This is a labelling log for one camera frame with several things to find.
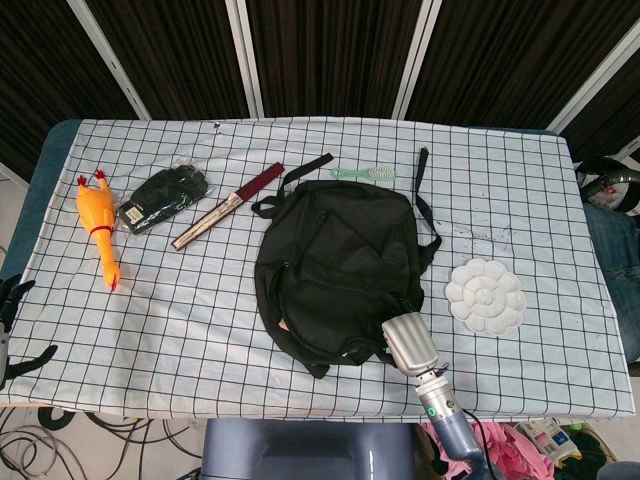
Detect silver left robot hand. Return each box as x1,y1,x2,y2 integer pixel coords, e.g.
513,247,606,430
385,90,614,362
0,277,59,391

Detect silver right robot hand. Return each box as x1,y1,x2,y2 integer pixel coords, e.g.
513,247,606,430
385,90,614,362
382,312,441,377

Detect black backpack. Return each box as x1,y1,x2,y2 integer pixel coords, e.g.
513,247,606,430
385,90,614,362
251,147,444,380

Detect white flower paint palette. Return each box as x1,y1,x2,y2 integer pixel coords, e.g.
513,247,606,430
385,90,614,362
446,258,528,335

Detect pink cloth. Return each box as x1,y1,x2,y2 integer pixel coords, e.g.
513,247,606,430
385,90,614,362
472,422,556,480

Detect blue-grey robot torso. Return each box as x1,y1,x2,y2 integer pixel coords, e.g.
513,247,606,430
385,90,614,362
201,418,419,480

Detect yellow rubber chicken toy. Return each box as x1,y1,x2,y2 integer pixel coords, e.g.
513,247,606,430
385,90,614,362
75,169,122,291

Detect dark blue table pad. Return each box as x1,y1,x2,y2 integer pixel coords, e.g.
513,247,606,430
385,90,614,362
0,118,84,311

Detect green hair brush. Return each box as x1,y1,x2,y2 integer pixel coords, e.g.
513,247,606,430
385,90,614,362
329,166,398,182

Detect box with blue label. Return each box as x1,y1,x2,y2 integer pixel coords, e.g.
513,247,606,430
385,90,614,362
517,418,584,464

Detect white black-grid tablecloth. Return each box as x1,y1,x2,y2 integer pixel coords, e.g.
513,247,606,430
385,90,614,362
0,117,629,421

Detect black gloves in plastic bag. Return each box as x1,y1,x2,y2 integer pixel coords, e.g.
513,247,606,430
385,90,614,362
117,158,211,236

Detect blue jeans leg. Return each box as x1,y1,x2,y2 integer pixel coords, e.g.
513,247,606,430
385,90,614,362
582,199,640,364

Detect dark red folded fan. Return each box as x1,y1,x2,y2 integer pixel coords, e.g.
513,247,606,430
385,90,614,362
171,162,287,250

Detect grey ribbed hose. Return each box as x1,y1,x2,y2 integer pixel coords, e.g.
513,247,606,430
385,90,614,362
574,155,640,216

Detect white partition post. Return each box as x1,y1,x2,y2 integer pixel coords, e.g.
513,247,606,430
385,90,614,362
224,0,264,119
67,0,151,120
547,19,640,136
392,0,444,119

